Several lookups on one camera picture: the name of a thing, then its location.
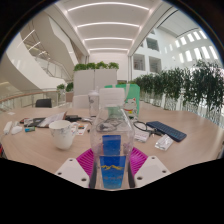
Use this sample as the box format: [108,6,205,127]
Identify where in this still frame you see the glass railing wooden handrail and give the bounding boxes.
[0,88,68,113]

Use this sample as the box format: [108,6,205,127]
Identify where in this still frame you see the black notebook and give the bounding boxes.
[23,117,46,128]

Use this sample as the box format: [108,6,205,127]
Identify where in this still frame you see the potted green plants by railing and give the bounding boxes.
[56,82,74,94]

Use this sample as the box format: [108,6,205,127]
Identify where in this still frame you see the long white box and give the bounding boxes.
[2,120,14,135]

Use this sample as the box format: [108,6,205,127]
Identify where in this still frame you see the colourful sticker sheet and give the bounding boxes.
[74,123,90,136]

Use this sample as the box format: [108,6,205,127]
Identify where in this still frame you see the green plants on cabinet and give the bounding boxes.
[73,61,120,72]

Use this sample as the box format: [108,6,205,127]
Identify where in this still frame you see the black office chair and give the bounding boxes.
[34,98,53,109]

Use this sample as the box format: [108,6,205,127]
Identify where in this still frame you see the white cabinet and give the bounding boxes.
[73,68,119,98]

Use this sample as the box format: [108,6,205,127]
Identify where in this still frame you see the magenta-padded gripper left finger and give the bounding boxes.
[54,147,98,189]

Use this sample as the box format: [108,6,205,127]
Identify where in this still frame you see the row of green trees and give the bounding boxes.
[133,59,224,128]

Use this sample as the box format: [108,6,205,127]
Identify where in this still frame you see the white patterned cup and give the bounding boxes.
[48,119,80,150]

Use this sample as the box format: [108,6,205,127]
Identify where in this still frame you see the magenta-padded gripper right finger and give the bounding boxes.
[128,146,172,189]

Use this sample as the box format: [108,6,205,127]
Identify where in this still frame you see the white printed card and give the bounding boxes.
[133,128,151,144]

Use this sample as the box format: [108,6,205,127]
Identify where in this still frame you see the ceiling light strips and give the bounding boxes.
[66,0,151,53]

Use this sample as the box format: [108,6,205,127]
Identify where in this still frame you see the black power adapter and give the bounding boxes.
[64,114,83,123]

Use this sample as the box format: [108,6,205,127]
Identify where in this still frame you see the clear water bottle blue label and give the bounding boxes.
[89,87,136,191]

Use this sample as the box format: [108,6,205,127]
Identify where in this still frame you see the black cable bundle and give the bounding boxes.
[87,116,161,138]

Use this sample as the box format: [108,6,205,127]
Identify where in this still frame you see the small white block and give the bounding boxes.
[10,125,24,135]

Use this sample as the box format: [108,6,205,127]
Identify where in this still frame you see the clear plastic packet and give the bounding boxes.
[154,134,175,152]

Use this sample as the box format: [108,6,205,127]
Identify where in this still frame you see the small clear bottle white cap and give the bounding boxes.
[87,89,100,118]

